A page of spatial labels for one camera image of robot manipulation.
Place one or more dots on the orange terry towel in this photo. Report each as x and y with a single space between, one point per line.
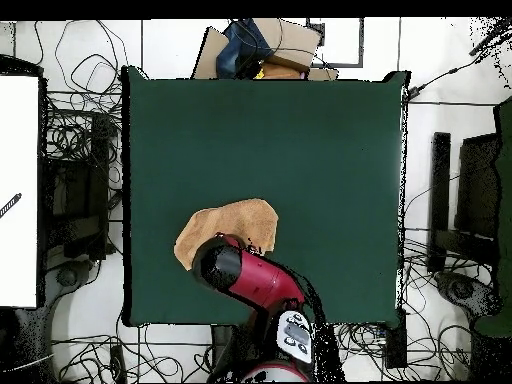
232 220

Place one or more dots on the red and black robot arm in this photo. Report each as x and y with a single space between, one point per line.
264 276

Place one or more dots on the flat brown cardboard sheet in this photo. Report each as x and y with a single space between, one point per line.
210 52

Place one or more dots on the dark green table cloth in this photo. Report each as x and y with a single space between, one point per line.
200 140

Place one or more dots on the black equipment stand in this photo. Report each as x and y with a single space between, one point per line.
76 192

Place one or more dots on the blue garment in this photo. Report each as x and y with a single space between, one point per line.
236 52

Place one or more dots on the black box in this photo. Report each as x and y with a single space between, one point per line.
396 344

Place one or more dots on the brown cardboard box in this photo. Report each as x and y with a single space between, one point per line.
292 40

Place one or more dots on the black upright bar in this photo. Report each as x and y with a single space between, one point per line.
440 180

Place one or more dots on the white panel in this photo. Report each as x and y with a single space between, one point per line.
18 180

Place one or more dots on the striped black rod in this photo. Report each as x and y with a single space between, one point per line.
11 204

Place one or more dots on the black pedestal leg with foot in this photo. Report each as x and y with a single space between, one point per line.
464 290
66 276

